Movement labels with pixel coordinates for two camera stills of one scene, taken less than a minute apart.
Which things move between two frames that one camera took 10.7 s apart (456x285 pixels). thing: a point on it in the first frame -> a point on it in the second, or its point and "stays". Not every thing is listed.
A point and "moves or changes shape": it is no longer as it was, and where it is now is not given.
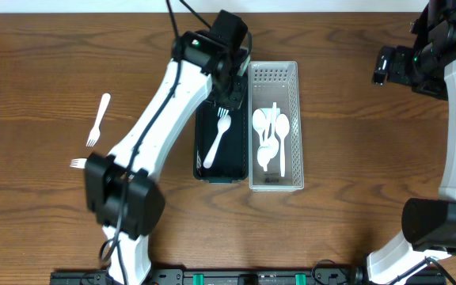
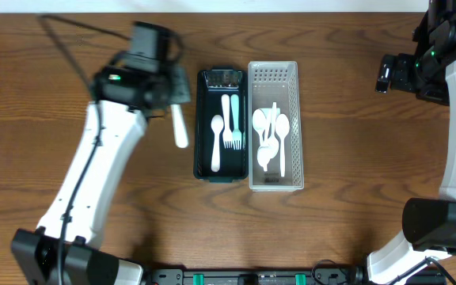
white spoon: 273,147 stays
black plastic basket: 220,142 stays
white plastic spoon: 222,124 moves or changes shape
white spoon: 259,120 stays
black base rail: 315,276 stays
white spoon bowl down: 264,152 stays
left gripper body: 231,96 -> 178,88
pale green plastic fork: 222,112 -> 236,134
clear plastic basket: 276,81 stays
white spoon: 283,126 stays
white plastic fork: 95,133 moves or changes shape
